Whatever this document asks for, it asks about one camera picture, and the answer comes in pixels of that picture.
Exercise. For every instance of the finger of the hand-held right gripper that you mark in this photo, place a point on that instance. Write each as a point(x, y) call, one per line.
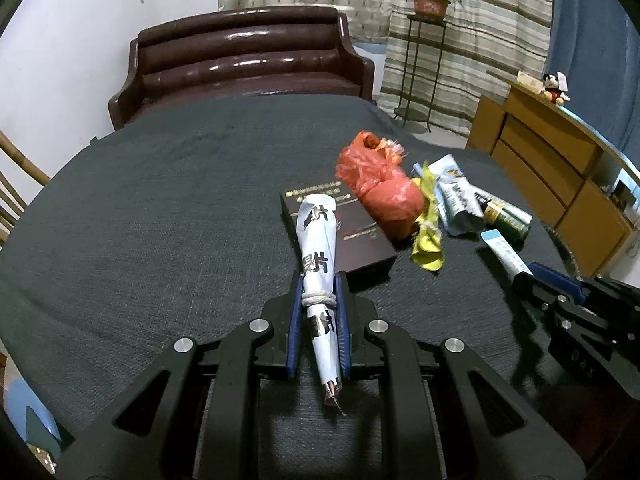
point(555, 280)
point(532, 287)

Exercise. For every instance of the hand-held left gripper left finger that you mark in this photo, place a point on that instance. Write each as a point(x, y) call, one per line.
point(295, 320)

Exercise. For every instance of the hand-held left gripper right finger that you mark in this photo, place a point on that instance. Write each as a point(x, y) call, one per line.
point(343, 320)

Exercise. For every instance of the white blue tube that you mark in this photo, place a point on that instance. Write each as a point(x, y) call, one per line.
point(502, 250)

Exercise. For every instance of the dark brown box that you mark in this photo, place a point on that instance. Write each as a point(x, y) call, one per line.
point(360, 247)

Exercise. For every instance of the white paper cone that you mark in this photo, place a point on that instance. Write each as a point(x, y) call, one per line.
point(315, 240)

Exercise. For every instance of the yellow-green wrapper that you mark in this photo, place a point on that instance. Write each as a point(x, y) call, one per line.
point(427, 250)

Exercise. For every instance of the white and blue packet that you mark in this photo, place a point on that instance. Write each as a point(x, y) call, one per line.
point(457, 200)

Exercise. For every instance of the red plastic bag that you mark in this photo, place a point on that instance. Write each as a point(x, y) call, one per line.
point(380, 185)

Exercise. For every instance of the orange wrapper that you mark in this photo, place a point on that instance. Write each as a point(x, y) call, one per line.
point(391, 149)

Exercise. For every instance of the wooden cabinet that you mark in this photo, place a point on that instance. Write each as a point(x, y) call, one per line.
point(540, 135)

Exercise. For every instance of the dark grey tablecloth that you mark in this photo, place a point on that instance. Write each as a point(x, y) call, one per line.
point(150, 210)

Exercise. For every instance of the mouse plush toy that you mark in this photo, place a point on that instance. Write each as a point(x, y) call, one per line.
point(552, 90)

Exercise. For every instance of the small cream box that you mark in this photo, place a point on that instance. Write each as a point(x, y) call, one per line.
point(527, 81)

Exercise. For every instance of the black metal plant stand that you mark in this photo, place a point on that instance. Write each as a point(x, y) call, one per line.
point(414, 110)

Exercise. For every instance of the blue curtain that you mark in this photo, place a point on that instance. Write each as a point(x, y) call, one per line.
point(590, 35)

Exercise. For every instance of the striped beige curtain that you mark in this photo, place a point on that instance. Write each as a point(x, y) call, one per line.
point(480, 35)

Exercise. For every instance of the brown leather sofa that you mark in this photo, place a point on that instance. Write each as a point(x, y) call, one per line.
point(240, 60)

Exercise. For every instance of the light blue plastic object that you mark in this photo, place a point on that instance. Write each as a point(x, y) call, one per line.
point(20, 410)

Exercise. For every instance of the wooden chair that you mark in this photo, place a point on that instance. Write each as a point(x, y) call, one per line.
point(20, 157)

